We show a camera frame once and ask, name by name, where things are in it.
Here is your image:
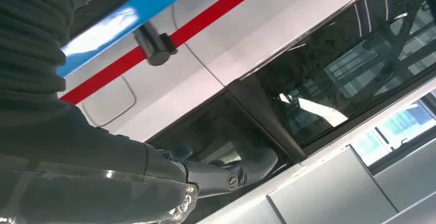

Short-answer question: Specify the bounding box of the blue metal shelf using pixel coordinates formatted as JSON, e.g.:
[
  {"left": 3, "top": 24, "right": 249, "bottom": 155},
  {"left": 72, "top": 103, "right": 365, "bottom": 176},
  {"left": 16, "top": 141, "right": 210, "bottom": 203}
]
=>
[{"left": 57, "top": 0, "right": 209, "bottom": 78}]

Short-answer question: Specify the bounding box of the white car with red stripe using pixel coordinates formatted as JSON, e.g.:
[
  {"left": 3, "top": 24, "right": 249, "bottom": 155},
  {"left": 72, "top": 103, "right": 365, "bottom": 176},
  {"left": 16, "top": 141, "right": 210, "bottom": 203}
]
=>
[{"left": 58, "top": 0, "right": 436, "bottom": 224}]

